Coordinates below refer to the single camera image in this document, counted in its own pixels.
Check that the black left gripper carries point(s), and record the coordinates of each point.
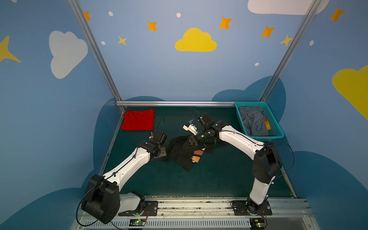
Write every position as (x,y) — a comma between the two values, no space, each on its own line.
(160,152)

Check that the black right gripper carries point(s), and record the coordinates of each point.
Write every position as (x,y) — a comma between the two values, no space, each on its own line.
(192,141)

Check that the black printed t shirt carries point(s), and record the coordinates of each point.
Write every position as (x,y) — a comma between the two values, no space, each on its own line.
(184,154)

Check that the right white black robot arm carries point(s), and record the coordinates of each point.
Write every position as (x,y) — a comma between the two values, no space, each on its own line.
(265,156)

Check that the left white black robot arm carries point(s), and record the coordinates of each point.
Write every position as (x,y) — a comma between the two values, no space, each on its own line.
(102,198)

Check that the red folded t shirt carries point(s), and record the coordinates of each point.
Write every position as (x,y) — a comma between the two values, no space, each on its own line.
(138,120)

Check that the grey t shirt in basket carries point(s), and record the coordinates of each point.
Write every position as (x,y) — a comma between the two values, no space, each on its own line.
(253,120)

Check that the teal plastic basket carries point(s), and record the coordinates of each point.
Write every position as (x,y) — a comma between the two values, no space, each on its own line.
(275,133)

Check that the yellow garment in basket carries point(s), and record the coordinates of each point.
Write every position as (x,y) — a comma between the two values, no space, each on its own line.
(267,124)

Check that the left green circuit board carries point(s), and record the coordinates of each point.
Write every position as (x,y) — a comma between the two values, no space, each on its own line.
(137,223)

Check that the green circuit board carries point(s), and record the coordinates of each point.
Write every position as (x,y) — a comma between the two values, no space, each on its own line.
(137,223)
(257,224)

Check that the right green circuit board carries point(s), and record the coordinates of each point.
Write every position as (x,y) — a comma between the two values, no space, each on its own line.
(257,224)

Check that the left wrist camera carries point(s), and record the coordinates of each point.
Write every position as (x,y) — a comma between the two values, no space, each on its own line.
(158,138)

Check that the left side floor rail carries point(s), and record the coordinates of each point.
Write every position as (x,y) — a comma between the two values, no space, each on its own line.
(108,153)

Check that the floor rail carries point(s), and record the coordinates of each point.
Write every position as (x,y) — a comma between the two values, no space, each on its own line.
(286,178)
(108,153)

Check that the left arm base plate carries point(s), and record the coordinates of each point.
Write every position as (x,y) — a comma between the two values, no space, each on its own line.
(147,207)

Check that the horizontal aluminium frame rail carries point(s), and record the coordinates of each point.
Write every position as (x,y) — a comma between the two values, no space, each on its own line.
(177,103)

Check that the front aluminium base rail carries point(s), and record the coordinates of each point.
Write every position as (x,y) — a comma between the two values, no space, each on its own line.
(208,213)

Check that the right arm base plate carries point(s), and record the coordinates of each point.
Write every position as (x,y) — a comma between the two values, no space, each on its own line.
(250,208)

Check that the left aluminium corner post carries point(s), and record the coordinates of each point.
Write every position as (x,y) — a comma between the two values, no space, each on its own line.
(83,22)

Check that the aluminium corner post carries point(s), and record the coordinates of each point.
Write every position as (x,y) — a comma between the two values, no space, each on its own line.
(291,48)
(83,22)

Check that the right side floor rail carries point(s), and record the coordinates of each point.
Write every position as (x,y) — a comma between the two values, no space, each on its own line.
(286,178)

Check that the right aluminium corner post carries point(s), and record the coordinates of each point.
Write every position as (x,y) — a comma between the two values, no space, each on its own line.
(291,48)

